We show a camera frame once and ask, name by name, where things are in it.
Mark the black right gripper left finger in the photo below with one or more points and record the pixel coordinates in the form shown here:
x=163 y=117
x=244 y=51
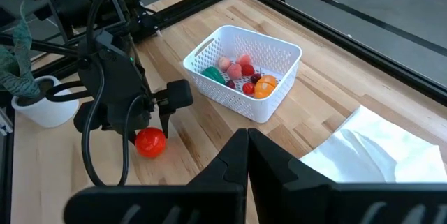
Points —
x=174 y=203

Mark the dark red toy cherry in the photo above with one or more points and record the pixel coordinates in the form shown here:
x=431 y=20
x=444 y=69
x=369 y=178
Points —
x=256 y=77
x=230 y=84

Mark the orange toy bell pepper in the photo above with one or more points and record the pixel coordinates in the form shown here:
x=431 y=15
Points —
x=264 y=86

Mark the white perforated plastic basket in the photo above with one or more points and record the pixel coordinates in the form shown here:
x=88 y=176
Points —
x=272 y=53

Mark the snake plant in white pot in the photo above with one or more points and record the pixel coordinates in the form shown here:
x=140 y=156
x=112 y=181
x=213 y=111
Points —
x=45 y=112

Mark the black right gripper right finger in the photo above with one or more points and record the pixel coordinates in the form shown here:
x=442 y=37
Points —
x=314 y=203

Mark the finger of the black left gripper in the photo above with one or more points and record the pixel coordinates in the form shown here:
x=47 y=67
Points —
x=132 y=136
x=165 y=119

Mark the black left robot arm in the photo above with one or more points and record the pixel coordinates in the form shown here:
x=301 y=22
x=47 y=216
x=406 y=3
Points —
x=111 y=4

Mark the white cloth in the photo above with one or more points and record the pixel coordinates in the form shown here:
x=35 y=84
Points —
x=366 y=147

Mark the red toy tomato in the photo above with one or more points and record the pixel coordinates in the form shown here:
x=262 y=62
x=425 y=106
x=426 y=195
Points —
x=150 y=143

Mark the green toy bell pepper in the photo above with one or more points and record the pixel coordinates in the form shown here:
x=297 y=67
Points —
x=213 y=75

